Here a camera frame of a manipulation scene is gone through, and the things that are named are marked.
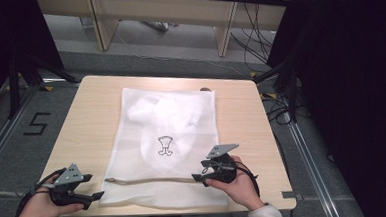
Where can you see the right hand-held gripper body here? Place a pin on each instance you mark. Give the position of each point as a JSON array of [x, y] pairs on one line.
[[222, 168]]

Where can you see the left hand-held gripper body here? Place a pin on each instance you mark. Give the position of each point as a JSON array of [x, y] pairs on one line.
[[67, 176]]

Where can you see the white mesh laundry bag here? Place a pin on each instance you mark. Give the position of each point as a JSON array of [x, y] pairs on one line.
[[168, 123]]

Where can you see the person's right hand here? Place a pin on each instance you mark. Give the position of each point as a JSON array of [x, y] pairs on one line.
[[238, 186]]

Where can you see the person's left hand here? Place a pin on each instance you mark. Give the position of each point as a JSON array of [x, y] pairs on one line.
[[41, 210]]

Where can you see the white garment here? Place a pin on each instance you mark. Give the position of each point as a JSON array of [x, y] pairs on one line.
[[168, 113]]

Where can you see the grey tape piece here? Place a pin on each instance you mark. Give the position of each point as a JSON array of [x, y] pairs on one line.
[[290, 194]]

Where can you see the small brown object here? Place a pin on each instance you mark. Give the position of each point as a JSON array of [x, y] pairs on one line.
[[205, 89]]

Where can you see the black metal stand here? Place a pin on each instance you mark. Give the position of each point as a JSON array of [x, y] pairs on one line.
[[14, 84], [291, 83]]

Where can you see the grey object under desk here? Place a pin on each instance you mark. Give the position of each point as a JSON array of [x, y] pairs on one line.
[[158, 25]]

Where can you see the black curtain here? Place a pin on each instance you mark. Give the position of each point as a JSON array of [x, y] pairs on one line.
[[346, 80], [7, 34]]

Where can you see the light wooden desk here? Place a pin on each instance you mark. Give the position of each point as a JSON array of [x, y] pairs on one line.
[[162, 10]]

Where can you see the metal floor rail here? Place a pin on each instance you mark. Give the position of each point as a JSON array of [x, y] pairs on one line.
[[2, 138], [313, 172]]

